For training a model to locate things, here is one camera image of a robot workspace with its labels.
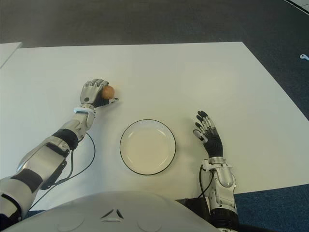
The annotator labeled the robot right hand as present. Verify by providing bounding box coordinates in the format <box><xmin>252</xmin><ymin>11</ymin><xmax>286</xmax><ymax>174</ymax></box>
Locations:
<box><xmin>192</xmin><ymin>110</ymin><xmax>224</xmax><ymax>159</ymax></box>

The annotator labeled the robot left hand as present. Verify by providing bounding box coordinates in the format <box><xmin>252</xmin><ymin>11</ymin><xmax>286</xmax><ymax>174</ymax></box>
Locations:
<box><xmin>79</xmin><ymin>78</ymin><xmax>119</xmax><ymax>109</ymax></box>

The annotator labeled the red yellow apple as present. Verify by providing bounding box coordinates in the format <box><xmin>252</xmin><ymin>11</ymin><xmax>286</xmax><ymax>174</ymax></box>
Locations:
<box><xmin>102</xmin><ymin>85</ymin><xmax>115</xmax><ymax>100</ymax></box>

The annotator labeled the white plate black rim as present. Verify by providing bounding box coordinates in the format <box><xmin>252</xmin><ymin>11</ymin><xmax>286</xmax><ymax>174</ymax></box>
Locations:
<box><xmin>119</xmin><ymin>119</ymin><xmax>177</xmax><ymax>176</ymax></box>

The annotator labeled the grey robot torso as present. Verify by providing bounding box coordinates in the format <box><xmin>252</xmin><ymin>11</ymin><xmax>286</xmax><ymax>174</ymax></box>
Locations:
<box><xmin>4</xmin><ymin>190</ymin><xmax>225</xmax><ymax>232</ymax></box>

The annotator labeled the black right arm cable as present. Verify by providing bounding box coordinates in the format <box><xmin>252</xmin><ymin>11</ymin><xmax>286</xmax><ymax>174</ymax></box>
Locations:
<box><xmin>193</xmin><ymin>164</ymin><xmax>215</xmax><ymax>201</ymax></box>

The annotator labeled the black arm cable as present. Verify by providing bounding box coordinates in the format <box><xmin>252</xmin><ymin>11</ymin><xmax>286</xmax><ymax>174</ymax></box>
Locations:
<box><xmin>31</xmin><ymin>132</ymin><xmax>96</xmax><ymax>211</ymax></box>
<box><xmin>193</xmin><ymin>164</ymin><xmax>215</xmax><ymax>201</ymax></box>

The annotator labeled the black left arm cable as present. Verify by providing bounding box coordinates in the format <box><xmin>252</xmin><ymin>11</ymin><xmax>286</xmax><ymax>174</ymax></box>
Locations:
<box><xmin>31</xmin><ymin>132</ymin><xmax>96</xmax><ymax>211</ymax></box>

